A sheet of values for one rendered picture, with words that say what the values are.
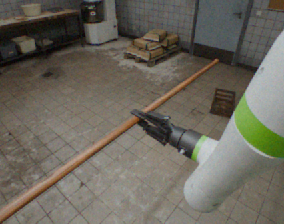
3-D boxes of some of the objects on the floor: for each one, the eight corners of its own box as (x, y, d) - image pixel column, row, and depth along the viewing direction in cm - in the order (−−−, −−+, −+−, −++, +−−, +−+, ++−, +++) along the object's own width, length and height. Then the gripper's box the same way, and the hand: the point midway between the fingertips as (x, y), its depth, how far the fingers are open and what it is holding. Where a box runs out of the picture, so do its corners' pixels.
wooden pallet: (151, 67, 404) (151, 61, 396) (123, 58, 446) (123, 52, 438) (181, 53, 477) (181, 47, 469) (155, 46, 519) (155, 41, 511)
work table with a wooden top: (-2, 75, 382) (-22, 30, 328) (-13, 65, 424) (-31, 25, 370) (85, 47, 516) (79, 11, 462) (69, 41, 558) (63, 8, 504)
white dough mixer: (94, 48, 505) (86, -9, 426) (81, 44, 535) (72, -9, 457) (119, 40, 561) (116, -11, 482) (106, 37, 591) (101, -12, 513)
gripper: (180, 128, 61) (125, 102, 73) (175, 161, 70) (127, 133, 83) (191, 117, 65) (138, 94, 78) (185, 149, 75) (139, 125, 87)
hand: (139, 117), depth 78 cm, fingers closed on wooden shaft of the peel, 3 cm apart
